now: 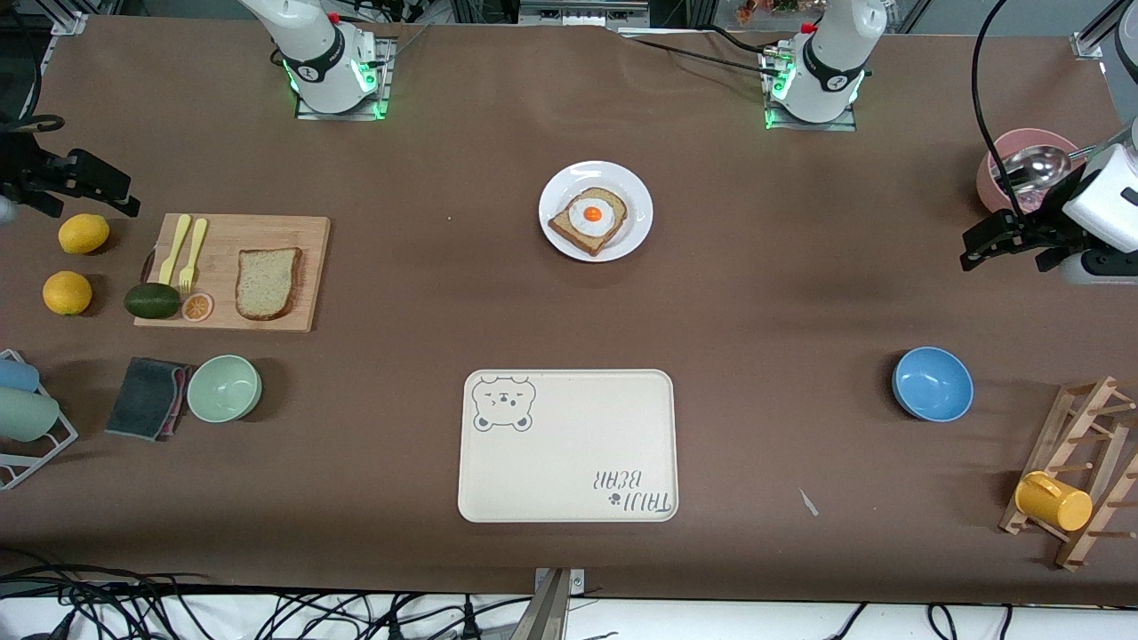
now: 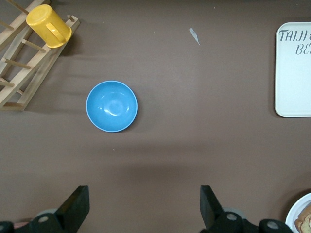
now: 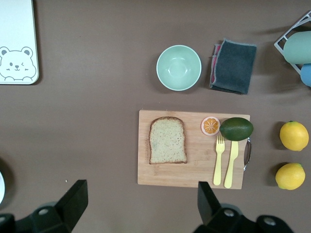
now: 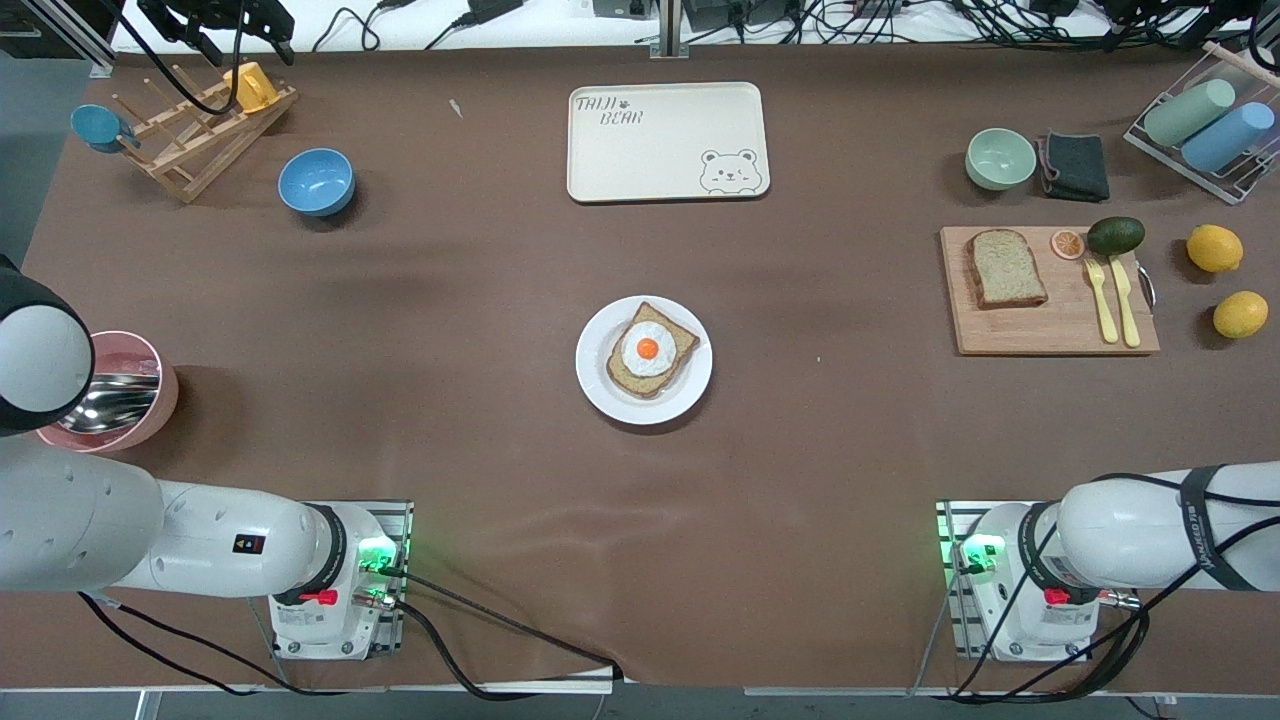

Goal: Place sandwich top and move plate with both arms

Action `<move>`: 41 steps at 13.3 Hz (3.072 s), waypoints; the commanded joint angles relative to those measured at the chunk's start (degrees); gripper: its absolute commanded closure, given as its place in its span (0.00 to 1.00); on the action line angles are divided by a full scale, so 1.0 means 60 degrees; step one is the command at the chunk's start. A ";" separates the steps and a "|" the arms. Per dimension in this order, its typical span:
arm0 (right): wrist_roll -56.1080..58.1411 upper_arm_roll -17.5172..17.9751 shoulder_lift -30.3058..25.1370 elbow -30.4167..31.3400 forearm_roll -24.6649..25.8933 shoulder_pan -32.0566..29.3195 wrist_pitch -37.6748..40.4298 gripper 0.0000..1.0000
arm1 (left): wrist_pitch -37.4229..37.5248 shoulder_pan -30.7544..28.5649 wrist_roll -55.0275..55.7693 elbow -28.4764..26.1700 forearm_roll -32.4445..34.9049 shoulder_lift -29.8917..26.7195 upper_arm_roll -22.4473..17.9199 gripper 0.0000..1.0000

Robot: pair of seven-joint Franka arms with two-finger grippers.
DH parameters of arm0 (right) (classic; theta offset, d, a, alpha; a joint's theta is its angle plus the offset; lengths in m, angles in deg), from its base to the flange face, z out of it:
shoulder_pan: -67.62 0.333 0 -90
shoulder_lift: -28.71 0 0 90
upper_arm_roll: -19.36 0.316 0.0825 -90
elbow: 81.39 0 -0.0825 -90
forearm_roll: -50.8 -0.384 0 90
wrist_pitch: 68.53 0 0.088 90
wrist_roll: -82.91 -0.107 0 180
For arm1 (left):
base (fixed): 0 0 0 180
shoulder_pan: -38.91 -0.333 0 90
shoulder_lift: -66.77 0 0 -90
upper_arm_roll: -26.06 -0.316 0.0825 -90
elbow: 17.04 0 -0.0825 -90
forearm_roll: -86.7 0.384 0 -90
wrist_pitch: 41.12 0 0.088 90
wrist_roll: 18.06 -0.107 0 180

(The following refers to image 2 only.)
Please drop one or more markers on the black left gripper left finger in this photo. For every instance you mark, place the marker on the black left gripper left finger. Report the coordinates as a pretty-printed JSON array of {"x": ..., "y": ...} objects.
[{"x": 75, "y": 206}]

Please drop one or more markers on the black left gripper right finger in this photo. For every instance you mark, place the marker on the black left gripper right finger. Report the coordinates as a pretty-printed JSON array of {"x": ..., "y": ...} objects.
[{"x": 211, "y": 208}]

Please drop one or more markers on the white round plate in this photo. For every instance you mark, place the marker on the white round plate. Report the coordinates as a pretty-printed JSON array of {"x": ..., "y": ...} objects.
[{"x": 295, "y": 211}]

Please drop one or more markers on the toast with fried egg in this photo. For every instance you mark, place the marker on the toast with fried egg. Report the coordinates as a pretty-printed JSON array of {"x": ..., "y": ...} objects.
[{"x": 305, "y": 222}]

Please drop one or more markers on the blue bowl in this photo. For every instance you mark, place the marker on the blue bowl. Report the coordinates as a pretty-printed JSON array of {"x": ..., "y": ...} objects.
[{"x": 111, "y": 106}]

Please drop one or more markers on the wooden peg cup rack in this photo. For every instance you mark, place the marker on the wooden peg cup rack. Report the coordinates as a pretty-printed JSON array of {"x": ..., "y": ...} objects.
[{"x": 36, "y": 77}]

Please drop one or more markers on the cream tray with bear print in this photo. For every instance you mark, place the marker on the cream tray with bear print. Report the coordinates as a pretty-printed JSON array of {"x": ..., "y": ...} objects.
[{"x": 294, "y": 85}]

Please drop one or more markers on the grey tape scrap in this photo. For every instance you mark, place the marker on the grey tape scrap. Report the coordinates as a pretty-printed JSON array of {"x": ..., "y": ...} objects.
[{"x": 194, "y": 35}]

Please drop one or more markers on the yellow mug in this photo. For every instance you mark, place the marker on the yellow mug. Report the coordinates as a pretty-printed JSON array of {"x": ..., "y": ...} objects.
[{"x": 43, "y": 19}]

